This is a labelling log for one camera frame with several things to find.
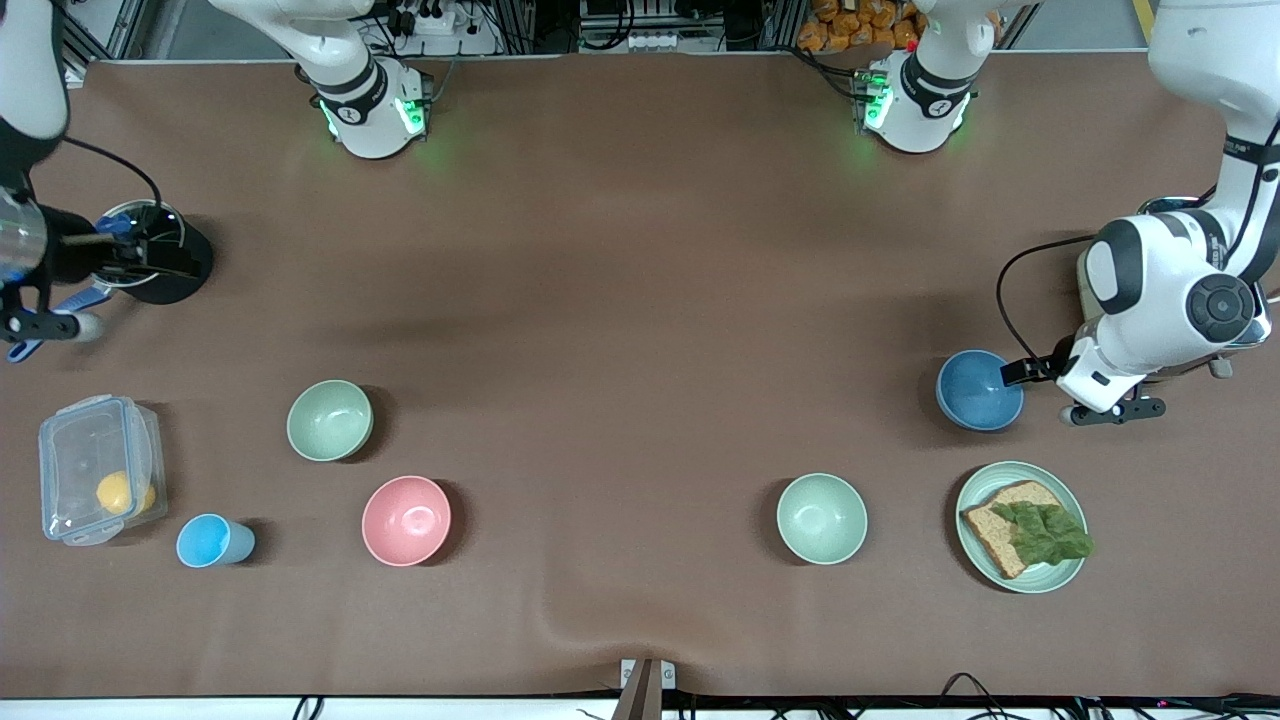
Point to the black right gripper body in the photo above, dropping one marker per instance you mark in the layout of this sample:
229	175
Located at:
73	253

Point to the blue bowl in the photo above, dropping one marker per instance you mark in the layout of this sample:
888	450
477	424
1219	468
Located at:
975	392

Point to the sage green bowl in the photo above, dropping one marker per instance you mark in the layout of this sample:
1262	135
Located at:
329	421

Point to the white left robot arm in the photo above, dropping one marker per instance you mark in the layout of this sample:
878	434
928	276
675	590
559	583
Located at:
1150	290

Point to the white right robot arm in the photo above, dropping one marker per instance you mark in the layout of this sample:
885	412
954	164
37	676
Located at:
360	110

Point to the pale mint green bowl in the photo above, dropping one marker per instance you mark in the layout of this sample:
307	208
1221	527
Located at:
822	519

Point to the pink bowl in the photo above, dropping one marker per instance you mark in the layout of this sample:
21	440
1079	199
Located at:
406	521

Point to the glass lid with blue knob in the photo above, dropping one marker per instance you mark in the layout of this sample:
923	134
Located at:
150	222

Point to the beige chrome toaster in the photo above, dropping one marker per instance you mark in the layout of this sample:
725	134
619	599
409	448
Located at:
1085	288

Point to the green lettuce leaf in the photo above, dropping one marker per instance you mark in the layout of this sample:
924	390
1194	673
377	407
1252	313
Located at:
1045	535

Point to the brown bread slice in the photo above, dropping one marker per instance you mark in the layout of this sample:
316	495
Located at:
995	540

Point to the clear plastic lidded container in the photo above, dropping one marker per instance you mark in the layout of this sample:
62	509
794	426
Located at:
75	450

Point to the green plate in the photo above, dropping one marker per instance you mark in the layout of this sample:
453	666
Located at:
1030	578

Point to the yellow fruit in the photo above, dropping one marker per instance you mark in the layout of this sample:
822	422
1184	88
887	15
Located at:
115	492

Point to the light blue cup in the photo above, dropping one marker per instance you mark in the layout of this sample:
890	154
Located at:
205	541

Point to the bag of orange buns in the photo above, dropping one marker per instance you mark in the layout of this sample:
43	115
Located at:
850	25

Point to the brown table cloth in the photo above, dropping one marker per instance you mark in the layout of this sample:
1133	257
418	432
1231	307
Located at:
640	250

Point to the metal table clamp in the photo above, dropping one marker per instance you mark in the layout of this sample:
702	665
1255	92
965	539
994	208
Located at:
645	685

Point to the small white power strip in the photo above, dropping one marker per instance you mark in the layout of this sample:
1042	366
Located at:
653	40

